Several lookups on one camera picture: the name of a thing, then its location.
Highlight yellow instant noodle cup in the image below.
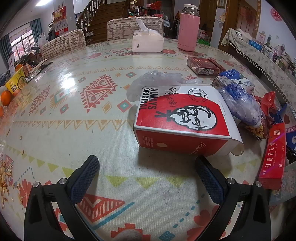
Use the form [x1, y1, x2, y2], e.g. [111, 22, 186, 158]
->
[5, 67, 27, 96]

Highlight beige patterned chair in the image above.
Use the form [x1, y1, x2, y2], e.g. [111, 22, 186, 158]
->
[40, 29, 86, 60]
[107, 17, 164, 42]

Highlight red paper-cut wall decoration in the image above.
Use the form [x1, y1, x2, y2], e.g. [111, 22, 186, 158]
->
[270, 8, 283, 22]

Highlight orange fruit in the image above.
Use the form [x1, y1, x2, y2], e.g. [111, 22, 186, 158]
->
[1, 90, 13, 106]

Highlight large red cigarette box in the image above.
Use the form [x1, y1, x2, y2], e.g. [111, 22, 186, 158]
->
[186, 56, 220, 76]

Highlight black snack wrappers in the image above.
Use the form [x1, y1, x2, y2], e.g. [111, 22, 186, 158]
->
[25, 59, 53, 80]

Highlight pink thermos bottle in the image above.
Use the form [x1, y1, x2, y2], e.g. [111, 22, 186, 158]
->
[177, 4, 200, 52]

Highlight clear plastic bag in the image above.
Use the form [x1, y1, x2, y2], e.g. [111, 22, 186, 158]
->
[127, 70, 204, 102]

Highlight red wall calendar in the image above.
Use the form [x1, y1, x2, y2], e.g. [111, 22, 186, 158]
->
[53, 6, 68, 35]

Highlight dark blue box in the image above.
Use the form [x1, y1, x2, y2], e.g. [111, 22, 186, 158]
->
[285, 126, 296, 163]

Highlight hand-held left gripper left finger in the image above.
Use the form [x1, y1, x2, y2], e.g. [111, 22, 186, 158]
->
[24, 155, 100, 241]

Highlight blue and white plastic bag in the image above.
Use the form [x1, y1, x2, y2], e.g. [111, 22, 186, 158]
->
[218, 83, 266, 128]

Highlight red snack bag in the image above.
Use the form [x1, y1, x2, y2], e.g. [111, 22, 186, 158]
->
[238, 91, 284, 141]

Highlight blue tissue pack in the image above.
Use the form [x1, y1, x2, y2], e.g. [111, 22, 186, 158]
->
[218, 70, 255, 90]

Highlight small red cigarette box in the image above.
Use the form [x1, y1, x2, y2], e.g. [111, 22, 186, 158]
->
[208, 58, 226, 73]

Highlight red and white food box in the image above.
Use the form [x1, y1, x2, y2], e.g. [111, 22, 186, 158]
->
[133, 85, 244, 157]

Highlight wooden staircase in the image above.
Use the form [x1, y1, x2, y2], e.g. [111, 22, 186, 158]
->
[76, 0, 130, 40]

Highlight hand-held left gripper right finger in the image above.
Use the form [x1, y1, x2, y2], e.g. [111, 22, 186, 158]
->
[195, 155, 272, 241]

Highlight side table with fringed cloth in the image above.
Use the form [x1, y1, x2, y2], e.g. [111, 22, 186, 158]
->
[221, 28, 296, 93]

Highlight long red ointment box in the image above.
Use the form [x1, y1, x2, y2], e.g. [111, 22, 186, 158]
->
[258, 123, 286, 190]

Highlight blue curtain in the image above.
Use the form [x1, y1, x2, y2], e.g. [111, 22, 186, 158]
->
[30, 19, 42, 42]

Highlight small grey cardboard box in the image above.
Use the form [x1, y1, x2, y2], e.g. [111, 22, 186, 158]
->
[211, 76, 234, 88]

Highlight pile of nut shells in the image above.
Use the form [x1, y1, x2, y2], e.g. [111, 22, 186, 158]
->
[0, 158, 16, 204]

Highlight white tissue pack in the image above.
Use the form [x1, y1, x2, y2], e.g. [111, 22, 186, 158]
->
[132, 17, 164, 53]

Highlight patterned tablecloth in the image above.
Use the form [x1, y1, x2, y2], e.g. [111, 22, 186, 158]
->
[0, 38, 296, 241]

